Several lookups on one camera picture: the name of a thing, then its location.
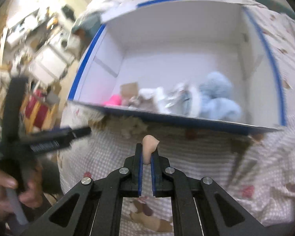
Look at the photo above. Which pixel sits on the white box with blue tape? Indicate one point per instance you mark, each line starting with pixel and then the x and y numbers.
pixel 162 43

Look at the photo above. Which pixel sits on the peach soft item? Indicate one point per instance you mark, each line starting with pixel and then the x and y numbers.
pixel 149 145

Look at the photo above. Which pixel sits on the brown cardboard scrap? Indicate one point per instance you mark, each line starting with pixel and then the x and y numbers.
pixel 128 90

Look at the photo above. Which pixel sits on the white sock with dark trim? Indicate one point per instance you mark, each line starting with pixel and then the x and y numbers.
pixel 184 100

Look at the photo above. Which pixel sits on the teal cushion with orange stripe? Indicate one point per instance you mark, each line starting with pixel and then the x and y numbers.
pixel 277 7

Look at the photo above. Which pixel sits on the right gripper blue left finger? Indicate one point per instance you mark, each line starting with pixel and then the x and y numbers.
pixel 93 208

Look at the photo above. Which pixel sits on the light blue fluffy sock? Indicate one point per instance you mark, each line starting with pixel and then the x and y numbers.
pixel 216 99

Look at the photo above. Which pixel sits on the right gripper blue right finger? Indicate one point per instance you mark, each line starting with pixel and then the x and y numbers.
pixel 200 207

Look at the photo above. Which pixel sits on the bright pink soft toy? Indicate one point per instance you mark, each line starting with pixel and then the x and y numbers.
pixel 115 100

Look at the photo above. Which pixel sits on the white kitchen cabinet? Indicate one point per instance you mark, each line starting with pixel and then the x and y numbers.
pixel 52 60

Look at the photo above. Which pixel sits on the checkered dog print duvet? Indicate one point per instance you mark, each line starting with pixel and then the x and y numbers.
pixel 258 170

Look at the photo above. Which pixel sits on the pink patterned cloth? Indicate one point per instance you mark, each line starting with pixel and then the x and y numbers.
pixel 137 101

